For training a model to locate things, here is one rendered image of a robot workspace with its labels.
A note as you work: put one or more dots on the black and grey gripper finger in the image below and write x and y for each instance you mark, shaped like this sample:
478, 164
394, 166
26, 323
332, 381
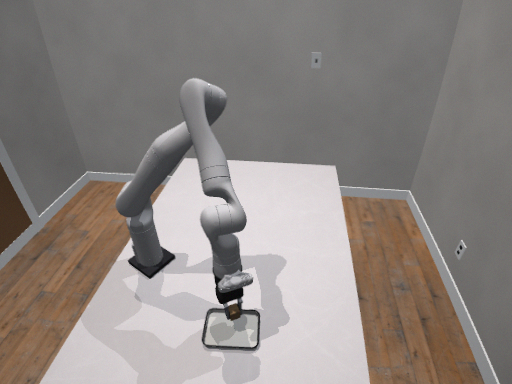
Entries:
227, 313
239, 304

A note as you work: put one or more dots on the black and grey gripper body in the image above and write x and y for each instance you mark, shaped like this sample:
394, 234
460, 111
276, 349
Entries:
230, 278

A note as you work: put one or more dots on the brown wooden block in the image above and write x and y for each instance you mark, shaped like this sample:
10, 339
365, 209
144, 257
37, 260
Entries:
234, 312

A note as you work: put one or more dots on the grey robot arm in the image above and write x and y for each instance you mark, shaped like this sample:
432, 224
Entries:
165, 153

